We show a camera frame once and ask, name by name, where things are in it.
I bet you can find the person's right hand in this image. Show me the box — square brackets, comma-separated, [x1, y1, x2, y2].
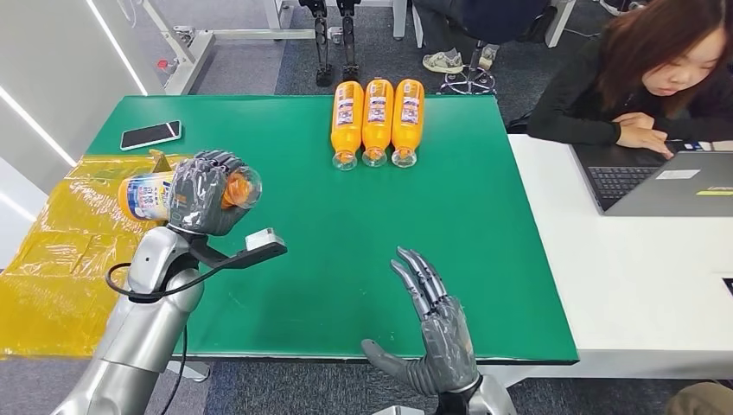
[615, 125, 676, 160]

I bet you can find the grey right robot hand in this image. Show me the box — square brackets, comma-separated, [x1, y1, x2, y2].
[360, 246, 481, 398]

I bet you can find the person's left hand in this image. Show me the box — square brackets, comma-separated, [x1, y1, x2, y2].
[611, 112, 656, 131]

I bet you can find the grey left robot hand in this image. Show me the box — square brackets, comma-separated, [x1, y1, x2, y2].
[167, 150, 253, 238]

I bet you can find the orange juice bottle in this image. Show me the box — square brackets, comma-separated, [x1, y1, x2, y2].
[330, 80, 366, 172]
[118, 166, 264, 224]
[391, 79, 426, 169]
[361, 79, 396, 169]

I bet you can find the grey laptop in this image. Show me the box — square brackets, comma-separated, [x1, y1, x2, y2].
[571, 142, 733, 218]

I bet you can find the person at laptop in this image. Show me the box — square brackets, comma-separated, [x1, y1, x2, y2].
[526, 0, 733, 160]

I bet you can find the black smartphone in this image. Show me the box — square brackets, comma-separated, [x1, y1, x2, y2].
[120, 120, 182, 152]

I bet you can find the white desk leg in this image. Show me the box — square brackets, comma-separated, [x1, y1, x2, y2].
[544, 0, 578, 49]

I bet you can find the green table mat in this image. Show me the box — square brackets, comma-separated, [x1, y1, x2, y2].
[86, 94, 580, 366]

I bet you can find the yellow film wrapped cardboard box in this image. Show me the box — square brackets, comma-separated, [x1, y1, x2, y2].
[0, 150, 194, 360]

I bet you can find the chrome office chair base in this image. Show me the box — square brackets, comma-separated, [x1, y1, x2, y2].
[437, 41, 498, 96]

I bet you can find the seated person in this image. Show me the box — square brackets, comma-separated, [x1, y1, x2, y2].
[411, 0, 554, 75]

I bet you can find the black robot leg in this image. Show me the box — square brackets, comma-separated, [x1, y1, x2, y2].
[335, 0, 362, 82]
[298, 0, 334, 88]

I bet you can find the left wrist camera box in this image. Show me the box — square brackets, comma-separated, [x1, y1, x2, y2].
[188, 227, 289, 271]

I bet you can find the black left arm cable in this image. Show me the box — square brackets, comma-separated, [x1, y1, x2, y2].
[105, 261, 226, 415]

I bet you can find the white metal table frame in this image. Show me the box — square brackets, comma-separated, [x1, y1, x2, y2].
[140, 0, 409, 96]

